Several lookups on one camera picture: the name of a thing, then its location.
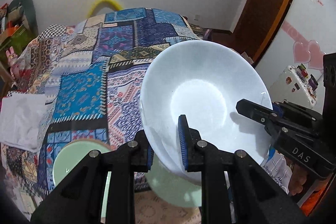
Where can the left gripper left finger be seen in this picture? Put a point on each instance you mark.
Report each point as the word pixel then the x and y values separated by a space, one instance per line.
pixel 100 181

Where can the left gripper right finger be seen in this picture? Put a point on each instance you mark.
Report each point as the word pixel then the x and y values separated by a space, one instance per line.
pixel 235 188

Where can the mint green plate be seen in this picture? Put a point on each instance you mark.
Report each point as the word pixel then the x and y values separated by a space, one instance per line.
pixel 71 154

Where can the mint green bowl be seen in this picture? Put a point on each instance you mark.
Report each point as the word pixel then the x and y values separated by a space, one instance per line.
pixel 171 188

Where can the white bowl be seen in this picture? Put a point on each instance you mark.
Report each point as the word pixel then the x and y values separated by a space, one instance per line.
pixel 203 81

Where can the right hand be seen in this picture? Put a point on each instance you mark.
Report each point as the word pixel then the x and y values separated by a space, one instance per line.
pixel 298 178

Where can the white suitcase with stickers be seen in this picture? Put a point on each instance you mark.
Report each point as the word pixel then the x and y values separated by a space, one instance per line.
pixel 292 86

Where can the white folded cloth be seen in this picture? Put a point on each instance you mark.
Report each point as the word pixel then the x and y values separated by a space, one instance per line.
pixel 21 115

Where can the pink bunny toy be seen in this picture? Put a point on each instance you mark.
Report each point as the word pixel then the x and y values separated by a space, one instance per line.
pixel 12 58

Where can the bag on floor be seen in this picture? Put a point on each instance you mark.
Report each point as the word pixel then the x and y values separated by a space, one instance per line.
pixel 202 33

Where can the wooden door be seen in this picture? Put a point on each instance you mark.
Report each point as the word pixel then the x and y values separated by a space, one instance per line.
pixel 257 26

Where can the green storage box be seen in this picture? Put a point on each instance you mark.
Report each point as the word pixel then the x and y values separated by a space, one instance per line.
pixel 18 40

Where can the yellow foam tube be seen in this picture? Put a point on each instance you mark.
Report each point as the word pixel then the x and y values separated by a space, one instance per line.
pixel 97 5

